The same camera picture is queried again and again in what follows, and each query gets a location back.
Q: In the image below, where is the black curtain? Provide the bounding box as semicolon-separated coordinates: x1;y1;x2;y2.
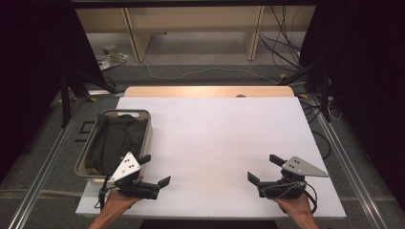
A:
298;0;405;212
0;0;107;184

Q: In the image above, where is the black overhead bar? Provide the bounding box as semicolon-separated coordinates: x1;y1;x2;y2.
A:
70;0;320;10

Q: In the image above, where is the grey-rimmed beige basket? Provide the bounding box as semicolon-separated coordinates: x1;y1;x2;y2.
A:
75;108;153;185

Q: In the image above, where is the aluminium floor rail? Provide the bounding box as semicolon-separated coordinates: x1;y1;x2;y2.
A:
306;94;389;229
7;90;126;229

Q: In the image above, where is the person's left hand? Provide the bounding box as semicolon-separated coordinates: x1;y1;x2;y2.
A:
104;172;145;212

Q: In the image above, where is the dark grey garment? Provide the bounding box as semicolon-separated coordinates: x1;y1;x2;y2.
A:
84;113;149;176

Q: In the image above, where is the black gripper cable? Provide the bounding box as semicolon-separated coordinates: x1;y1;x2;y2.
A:
302;181;319;215
95;163;123;212

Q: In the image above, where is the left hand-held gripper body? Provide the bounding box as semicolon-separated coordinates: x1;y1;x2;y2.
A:
109;151;160;200

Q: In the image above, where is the white power strip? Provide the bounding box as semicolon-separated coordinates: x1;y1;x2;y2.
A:
97;60;113;72

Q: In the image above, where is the long white floor cable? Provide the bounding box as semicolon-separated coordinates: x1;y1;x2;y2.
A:
140;59;282;86

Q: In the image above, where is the person's right hand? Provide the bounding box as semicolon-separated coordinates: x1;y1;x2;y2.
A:
274;193;311;219

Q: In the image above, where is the black rectangular floor frame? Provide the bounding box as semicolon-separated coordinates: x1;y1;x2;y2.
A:
74;120;96;143

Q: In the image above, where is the bundle of black cables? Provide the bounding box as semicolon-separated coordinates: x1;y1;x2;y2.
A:
258;5;303;71

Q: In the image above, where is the beige wooden shelf unit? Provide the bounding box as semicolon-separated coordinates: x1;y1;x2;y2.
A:
75;6;316;63

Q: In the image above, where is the black metal stand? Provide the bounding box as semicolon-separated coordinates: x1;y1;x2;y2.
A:
59;67;119;129
277;56;332;124

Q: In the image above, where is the short white cable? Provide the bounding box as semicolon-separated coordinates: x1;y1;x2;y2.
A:
326;95;344;122

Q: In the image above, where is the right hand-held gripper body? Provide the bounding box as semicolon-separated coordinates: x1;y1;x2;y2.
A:
257;155;330;200

